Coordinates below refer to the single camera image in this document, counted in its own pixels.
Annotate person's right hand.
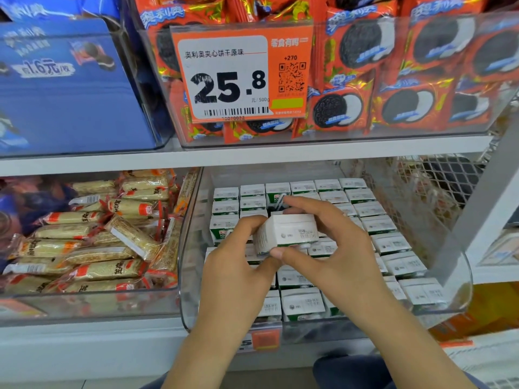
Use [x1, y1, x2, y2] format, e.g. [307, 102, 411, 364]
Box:
[269, 196, 402, 325]

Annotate person's left hand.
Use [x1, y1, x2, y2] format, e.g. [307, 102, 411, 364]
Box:
[197, 214, 283, 336]

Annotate rows of white juice cartons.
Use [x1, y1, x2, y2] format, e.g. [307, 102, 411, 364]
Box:
[203, 177, 451, 323]

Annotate blueberry juice carton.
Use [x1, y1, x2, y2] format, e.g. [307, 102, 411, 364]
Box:
[254, 213, 321, 254]

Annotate person's left forearm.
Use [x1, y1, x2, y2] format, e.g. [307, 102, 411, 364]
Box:
[161, 320, 262, 389]

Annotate person's blue jeans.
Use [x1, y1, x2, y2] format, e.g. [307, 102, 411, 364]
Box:
[142, 356, 491, 389]

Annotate small orange price tag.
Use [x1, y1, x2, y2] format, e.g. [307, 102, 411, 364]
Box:
[239, 324, 283, 353]

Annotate clear plastic display bin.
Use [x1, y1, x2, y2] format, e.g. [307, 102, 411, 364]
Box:
[178, 160, 474, 331]
[0, 168, 202, 323]

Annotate pile of yellow wafer bars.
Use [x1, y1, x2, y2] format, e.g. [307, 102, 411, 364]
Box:
[2, 168, 199, 295]

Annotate yellow orange snack packet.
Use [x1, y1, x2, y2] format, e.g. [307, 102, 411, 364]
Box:
[428, 281, 519, 344]

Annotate large white orange price tag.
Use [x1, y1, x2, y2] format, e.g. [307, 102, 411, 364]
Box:
[172, 24, 315, 122]

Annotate stack of red cookie packets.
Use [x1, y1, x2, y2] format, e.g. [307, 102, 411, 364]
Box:
[134, 0, 519, 144]

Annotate faded orange price tag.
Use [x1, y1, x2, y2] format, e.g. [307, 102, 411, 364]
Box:
[0, 298, 48, 319]

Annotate pile of blue snack packets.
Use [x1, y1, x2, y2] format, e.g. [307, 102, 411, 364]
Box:
[0, 176, 78, 256]

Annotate blue cardboard display box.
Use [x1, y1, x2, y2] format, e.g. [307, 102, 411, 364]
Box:
[0, 18, 173, 157]

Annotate white wire mesh divider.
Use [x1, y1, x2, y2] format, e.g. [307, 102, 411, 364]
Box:
[393, 155, 497, 236]

